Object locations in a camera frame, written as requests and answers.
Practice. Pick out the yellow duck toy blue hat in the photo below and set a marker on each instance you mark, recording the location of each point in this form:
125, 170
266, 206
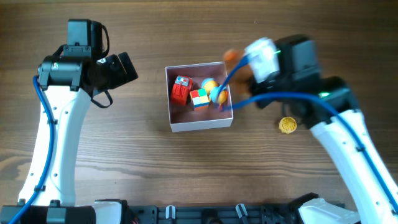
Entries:
216, 95

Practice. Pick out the colourful puzzle cube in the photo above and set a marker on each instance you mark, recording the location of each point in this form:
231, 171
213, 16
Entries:
199, 99

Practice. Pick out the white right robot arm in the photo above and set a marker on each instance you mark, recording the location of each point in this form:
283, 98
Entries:
328, 108

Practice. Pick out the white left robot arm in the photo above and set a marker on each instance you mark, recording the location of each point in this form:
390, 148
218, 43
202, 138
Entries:
66, 85

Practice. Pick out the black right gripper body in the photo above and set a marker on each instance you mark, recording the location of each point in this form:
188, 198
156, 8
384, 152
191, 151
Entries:
259, 92

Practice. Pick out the brown toy with orange top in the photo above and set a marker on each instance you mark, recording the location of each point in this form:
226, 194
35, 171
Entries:
241, 78

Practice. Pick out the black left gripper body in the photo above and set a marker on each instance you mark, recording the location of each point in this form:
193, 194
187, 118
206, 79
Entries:
115, 73

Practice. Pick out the yellow round toy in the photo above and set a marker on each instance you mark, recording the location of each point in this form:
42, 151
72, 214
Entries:
287, 125

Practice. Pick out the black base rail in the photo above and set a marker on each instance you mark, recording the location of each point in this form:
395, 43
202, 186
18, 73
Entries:
255, 214

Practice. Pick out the red toy fire truck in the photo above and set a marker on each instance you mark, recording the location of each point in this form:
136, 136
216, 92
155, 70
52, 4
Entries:
181, 88

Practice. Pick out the white box pink interior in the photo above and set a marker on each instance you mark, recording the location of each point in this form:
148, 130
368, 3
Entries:
186, 118

